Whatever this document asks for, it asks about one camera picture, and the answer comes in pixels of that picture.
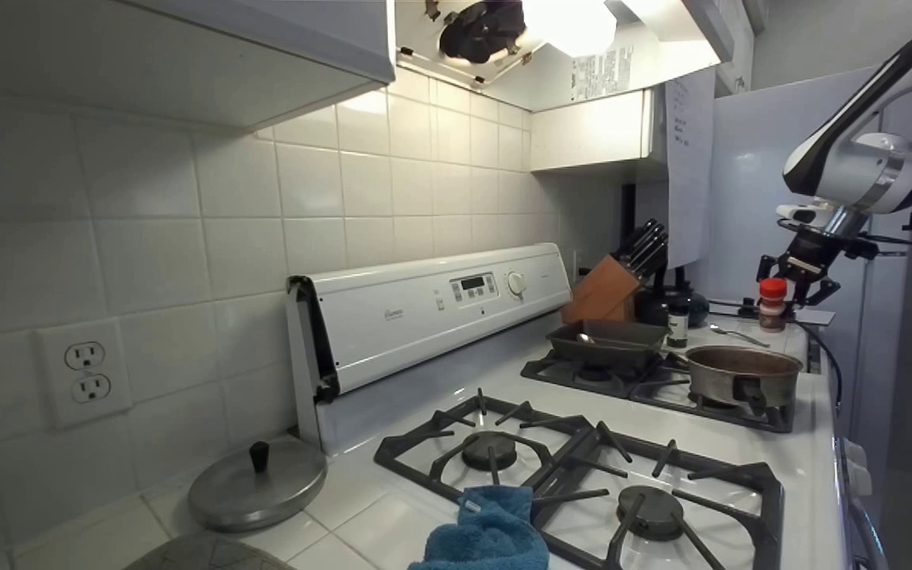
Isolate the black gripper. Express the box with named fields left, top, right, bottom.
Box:
left=754, top=221, right=882, bottom=310

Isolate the orange capped spice bottle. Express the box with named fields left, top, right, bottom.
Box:
left=756, top=275, right=792, bottom=336

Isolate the dark glass bottle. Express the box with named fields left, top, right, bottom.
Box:
left=687, top=287, right=714, bottom=328
left=638, top=286, right=670, bottom=326

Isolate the round metal pot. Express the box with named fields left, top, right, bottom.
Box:
left=684, top=343, right=803, bottom=419

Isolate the metal pot lid black knob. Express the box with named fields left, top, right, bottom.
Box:
left=185, top=438, right=328, bottom=534

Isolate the metal butter knife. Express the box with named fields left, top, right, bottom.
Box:
left=705, top=321, right=774, bottom=353

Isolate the white jar with black cap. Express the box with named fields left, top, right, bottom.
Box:
left=665, top=286, right=693, bottom=353

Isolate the white refrigerator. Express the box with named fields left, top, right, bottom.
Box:
left=705, top=50, right=912, bottom=502

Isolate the white paper sheet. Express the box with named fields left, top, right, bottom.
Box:
left=663, top=67, right=719, bottom=271

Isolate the black burner grate under cookware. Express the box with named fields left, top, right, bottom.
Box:
left=518, top=333, right=800, bottom=438

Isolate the wooden knife block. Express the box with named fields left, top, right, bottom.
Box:
left=561, top=253, right=644, bottom=328

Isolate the black rectangular baking pan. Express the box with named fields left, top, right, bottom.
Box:
left=544, top=318, right=670, bottom=374

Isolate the metal spoon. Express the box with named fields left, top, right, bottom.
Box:
left=577, top=326, right=627, bottom=353

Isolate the white range hood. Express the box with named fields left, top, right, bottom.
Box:
left=390, top=0, right=737, bottom=113

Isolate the black empty burner grate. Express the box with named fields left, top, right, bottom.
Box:
left=374, top=385, right=789, bottom=570

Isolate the stove clock display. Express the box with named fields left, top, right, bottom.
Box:
left=448, top=269, right=499, bottom=306

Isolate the white gas stove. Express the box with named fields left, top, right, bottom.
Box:
left=285, top=242, right=849, bottom=570

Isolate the black range hood fan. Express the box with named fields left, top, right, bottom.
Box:
left=438, top=0, right=533, bottom=62

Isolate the blue cloth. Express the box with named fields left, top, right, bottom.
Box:
left=406, top=486, right=552, bottom=570

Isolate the small white wall cabinet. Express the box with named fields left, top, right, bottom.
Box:
left=530, top=88, right=660, bottom=174

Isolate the large white wall cabinet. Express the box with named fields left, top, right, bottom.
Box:
left=0, top=0, right=398, bottom=132

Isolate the white wall outlet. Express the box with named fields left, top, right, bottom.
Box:
left=35, top=318, right=132, bottom=430

